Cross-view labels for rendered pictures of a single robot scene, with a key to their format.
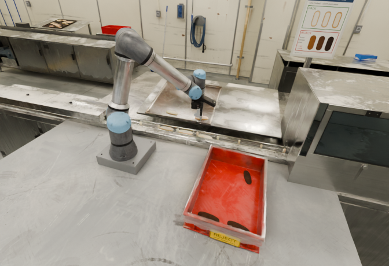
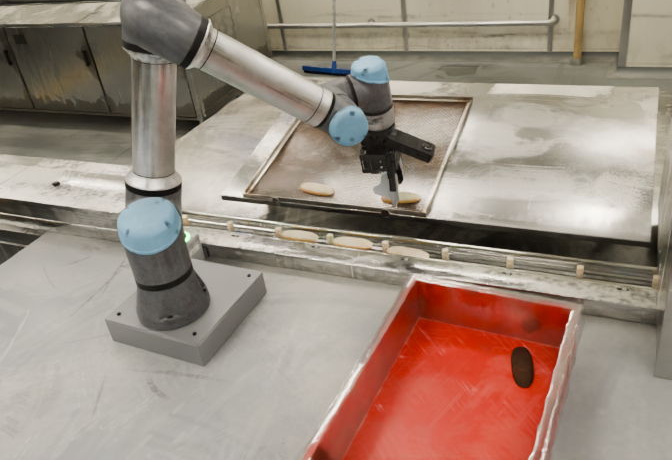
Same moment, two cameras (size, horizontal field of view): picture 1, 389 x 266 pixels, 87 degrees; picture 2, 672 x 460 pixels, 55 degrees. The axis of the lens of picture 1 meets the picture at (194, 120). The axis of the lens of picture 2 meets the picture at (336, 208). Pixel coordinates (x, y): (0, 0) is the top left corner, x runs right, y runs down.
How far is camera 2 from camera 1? 0.25 m
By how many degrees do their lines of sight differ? 12
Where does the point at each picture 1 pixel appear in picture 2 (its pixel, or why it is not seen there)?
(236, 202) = (475, 440)
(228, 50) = not seen: outside the picture
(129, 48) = (146, 28)
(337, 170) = not seen: outside the picture
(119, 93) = (147, 150)
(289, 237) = not seen: outside the picture
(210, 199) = (400, 431)
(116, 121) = (140, 222)
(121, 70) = (144, 88)
